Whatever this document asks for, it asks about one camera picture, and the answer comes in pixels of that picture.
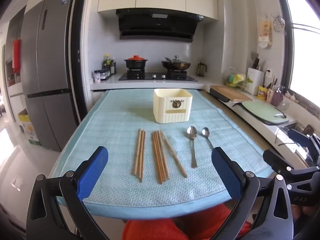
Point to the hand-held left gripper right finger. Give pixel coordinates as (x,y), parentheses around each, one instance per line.
(225,173)

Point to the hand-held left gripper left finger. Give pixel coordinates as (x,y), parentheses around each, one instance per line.
(92,173)

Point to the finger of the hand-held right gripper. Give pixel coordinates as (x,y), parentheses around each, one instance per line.
(300,140)
(277,160)

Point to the small metal spoon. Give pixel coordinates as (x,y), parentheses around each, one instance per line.
(205,132)

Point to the wooden chopstick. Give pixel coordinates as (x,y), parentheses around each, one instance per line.
(143,155)
(175,154)
(163,155)
(136,152)
(158,157)
(139,153)

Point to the large metal spoon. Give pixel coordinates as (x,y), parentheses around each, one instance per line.
(192,133)

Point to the bundle of wooden chopsticks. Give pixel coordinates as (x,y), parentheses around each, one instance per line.
(172,155)

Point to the cream ribbed utensil holder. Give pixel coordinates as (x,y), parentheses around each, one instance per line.
(172,105)

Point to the person's right hand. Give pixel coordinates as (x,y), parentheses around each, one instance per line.
(301,212)

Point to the green cutting board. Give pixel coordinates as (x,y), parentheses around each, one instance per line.
(262,111)

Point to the yellow packet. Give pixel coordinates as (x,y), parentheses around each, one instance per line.
(262,93)

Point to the light blue table mat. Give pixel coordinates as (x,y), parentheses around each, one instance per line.
(120,120)

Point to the person's orange clothing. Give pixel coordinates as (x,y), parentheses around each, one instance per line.
(175,227)

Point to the white knife block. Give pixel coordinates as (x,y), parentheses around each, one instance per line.
(254,81)

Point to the black tray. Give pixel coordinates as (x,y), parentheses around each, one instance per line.
(217,95)

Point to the yellow and white cardboard box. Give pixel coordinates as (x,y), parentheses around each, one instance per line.
(28,127)

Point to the wooden cutting board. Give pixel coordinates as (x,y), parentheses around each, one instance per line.
(231,93)

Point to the yellow green bag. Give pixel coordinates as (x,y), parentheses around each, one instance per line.
(235,80)

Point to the white label spice jar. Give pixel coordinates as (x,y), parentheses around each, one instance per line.
(97,76)

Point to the window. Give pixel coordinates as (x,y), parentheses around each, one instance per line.
(305,42)

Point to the dark glass pitcher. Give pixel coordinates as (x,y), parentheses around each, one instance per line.
(201,69)

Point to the dark sauce bottle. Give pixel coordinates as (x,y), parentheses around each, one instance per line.
(113,68)

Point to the hanging patterned board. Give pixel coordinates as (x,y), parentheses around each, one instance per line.
(265,33)

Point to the yellow cap sauce bottle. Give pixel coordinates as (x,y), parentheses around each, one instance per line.
(107,61)

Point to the grey refrigerator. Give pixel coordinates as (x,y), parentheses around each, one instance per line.
(47,67)

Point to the black gas stove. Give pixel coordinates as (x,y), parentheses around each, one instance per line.
(157,76)

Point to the black wok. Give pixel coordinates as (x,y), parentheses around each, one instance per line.
(176,66)

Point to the black pot with orange lid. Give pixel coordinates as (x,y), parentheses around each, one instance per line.
(135,62)

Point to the glass wok lid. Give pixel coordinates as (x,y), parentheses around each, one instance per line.
(176,60)

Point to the black range hood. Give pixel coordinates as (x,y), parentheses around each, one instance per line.
(157,27)

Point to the white wall socket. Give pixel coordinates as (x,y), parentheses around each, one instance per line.
(268,73)

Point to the red wall hanging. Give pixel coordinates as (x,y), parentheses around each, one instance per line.
(16,55)

